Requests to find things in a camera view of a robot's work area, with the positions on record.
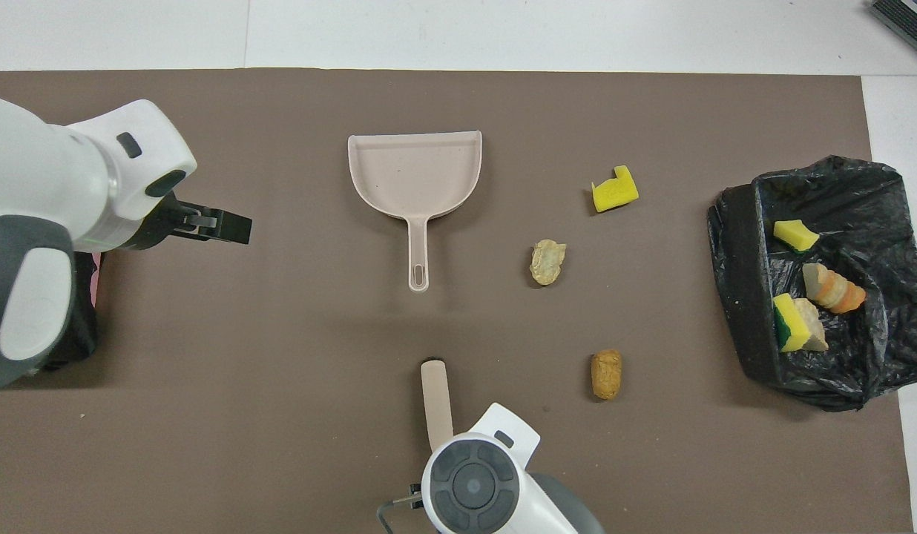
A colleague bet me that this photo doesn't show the striped orange bread piece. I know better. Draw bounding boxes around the striped orange bread piece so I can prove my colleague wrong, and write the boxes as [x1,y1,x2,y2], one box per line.
[802,263,867,314]

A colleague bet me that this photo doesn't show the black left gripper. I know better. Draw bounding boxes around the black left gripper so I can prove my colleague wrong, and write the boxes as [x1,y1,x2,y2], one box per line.
[128,191,253,251]

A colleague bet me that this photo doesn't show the beige plastic dustpan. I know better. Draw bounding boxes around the beige plastic dustpan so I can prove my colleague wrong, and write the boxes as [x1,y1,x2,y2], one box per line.
[346,131,484,294]

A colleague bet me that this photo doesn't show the pink bin with black bag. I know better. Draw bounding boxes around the pink bin with black bag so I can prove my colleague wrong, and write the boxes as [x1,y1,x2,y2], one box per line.
[39,251,103,372]

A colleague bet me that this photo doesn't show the small yellow sponge piece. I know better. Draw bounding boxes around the small yellow sponge piece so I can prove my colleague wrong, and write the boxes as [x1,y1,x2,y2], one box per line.
[772,293,809,353]
[772,220,821,254]

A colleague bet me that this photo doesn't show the pale bread chunk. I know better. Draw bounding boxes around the pale bread chunk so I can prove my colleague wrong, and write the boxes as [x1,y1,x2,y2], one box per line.
[794,298,830,352]
[530,239,568,287]

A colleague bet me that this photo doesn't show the beige hand brush black bristles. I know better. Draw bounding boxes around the beige hand brush black bristles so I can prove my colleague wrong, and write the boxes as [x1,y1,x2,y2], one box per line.
[420,359,456,453]

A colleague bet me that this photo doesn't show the large notched yellow sponge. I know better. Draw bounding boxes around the large notched yellow sponge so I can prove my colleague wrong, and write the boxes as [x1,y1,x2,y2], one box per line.
[591,165,640,214]

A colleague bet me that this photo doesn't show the black bag-lined trash bin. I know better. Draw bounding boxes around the black bag-lined trash bin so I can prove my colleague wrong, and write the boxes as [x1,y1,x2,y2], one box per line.
[707,155,917,412]

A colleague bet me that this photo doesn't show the brown table mat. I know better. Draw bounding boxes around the brown table mat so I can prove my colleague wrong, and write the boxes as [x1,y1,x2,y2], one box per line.
[0,68,914,534]

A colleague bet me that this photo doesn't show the dark ribbed panel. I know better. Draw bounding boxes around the dark ribbed panel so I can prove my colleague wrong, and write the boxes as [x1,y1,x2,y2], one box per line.
[869,0,917,64]

